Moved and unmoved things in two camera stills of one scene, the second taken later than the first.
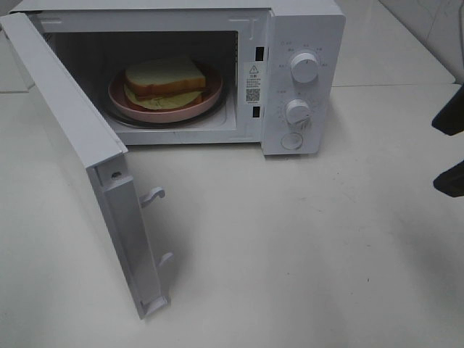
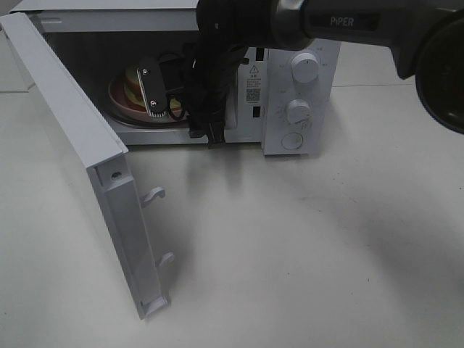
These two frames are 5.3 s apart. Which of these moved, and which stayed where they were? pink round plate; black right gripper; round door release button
Moved: black right gripper
Stayed: pink round plate; round door release button
